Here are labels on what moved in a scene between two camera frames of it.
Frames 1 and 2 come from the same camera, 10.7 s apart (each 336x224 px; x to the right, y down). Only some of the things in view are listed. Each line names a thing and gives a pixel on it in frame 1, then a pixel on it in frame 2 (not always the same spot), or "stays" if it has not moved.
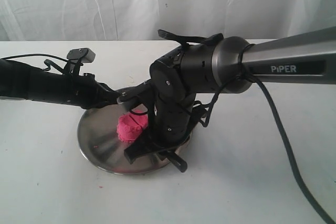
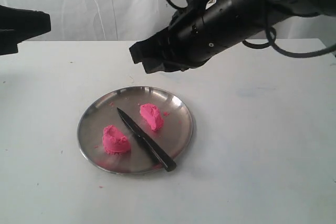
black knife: x=178 y=161 -> x=152 y=145
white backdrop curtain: x=81 y=7 stays
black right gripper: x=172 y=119 -> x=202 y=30
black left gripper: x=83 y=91 -> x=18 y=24
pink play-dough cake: x=129 y=126 -> x=114 y=142
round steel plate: x=100 y=142 stays
